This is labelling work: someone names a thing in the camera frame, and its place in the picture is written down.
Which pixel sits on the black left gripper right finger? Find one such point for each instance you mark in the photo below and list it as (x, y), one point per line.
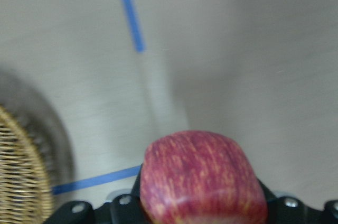
(288, 209)

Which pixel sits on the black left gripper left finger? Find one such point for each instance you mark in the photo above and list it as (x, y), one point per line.
(124, 208)

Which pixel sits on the yellow-red striped apple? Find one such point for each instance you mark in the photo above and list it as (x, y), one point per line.
(200, 177)

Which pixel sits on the round wicker basket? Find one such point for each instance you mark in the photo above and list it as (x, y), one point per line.
(26, 194)

